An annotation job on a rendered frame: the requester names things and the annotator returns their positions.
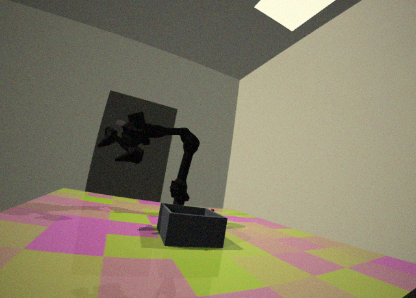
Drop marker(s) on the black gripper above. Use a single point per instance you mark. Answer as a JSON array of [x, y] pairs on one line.
[[134, 153]]

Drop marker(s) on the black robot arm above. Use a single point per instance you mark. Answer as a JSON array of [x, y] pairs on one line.
[[136, 127]]

